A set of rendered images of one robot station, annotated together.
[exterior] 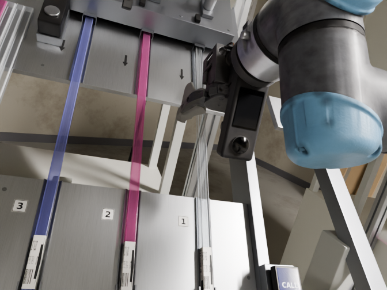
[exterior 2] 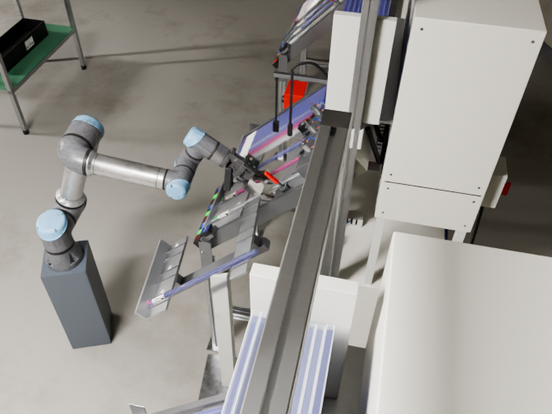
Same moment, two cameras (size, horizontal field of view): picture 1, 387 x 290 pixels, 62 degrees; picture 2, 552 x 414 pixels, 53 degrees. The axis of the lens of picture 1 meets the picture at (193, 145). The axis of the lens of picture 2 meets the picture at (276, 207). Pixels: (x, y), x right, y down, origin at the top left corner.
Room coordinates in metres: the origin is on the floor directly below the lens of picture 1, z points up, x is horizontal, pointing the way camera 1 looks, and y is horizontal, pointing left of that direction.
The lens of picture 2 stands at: (1.35, -1.30, 2.36)
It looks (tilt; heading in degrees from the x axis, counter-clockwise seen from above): 45 degrees down; 120
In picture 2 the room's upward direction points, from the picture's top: 1 degrees clockwise
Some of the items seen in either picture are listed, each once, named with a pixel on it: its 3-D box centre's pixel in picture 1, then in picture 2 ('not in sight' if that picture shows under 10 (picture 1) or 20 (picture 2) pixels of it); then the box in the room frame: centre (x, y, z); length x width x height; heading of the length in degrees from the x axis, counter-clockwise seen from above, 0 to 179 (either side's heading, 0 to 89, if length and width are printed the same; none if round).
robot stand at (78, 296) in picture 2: not in sight; (80, 296); (-0.16, -0.44, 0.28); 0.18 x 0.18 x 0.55; 41
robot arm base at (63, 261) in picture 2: not in sight; (62, 250); (-0.16, -0.44, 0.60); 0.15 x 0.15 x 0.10
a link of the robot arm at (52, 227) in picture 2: not in sight; (55, 229); (-0.17, -0.43, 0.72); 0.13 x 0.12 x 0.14; 113
